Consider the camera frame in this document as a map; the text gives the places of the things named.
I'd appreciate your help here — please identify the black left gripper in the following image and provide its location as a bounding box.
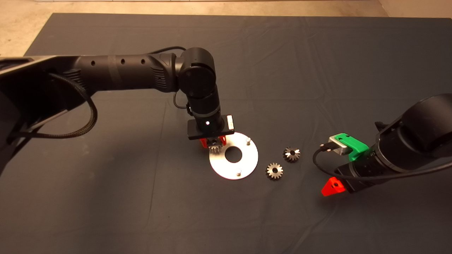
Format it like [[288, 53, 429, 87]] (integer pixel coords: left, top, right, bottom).
[[187, 111, 236, 149]]

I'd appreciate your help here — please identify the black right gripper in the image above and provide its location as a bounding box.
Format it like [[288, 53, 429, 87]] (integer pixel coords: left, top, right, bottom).
[[321, 153, 380, 196]]

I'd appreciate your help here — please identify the round metal carrier plate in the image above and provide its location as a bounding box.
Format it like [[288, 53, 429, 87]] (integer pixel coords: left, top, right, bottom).
[[209, 132, 259, 180]]

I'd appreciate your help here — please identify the dark grey table cloth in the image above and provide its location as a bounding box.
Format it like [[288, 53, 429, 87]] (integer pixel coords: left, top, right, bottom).
[[0, 13, 452, 254]]

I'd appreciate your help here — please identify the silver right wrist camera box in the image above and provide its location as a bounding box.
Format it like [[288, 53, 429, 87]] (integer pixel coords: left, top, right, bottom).
[[328, 136, 352, 156]]

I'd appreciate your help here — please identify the green right camera mount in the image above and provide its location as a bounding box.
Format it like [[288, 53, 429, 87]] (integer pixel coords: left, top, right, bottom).
[[334, 133, 369, 162]]

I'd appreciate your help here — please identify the thin black left camera cable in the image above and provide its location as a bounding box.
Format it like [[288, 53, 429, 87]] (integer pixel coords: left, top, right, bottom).
[[150, 46, 194, 117]]

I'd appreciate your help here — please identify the braided black left arm cable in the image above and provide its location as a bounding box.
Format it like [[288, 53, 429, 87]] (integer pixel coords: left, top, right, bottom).
[[11, 72, 98, 139]]

